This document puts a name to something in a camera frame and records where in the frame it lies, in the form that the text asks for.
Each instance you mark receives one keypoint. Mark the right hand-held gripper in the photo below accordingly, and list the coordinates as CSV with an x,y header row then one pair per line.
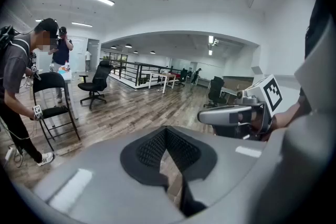
x,y
271,93

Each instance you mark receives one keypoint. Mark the black folding chair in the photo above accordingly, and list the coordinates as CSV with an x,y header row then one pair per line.
x,y
50,81

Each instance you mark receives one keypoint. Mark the brick wall panel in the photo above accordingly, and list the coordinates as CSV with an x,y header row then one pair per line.
x,y
237,81

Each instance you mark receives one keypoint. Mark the person's black shirt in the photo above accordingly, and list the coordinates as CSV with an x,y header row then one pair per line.
x,y
319,26

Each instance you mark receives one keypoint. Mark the white desk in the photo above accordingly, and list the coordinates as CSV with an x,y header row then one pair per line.
x,y
228,90

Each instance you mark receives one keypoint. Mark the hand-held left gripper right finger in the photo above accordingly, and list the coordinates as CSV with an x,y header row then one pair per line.
x,y
204,160

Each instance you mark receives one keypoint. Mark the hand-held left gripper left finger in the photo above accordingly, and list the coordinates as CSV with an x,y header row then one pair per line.
x,y
131,158

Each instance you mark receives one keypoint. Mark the person's right forearm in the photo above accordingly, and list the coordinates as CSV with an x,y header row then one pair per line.
x,y
288,115

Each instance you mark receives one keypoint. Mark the black metal railing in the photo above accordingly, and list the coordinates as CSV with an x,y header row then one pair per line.
x,y
131,66

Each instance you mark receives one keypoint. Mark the wooden table white legs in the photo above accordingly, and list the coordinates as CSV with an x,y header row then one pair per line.
x,y
162,75

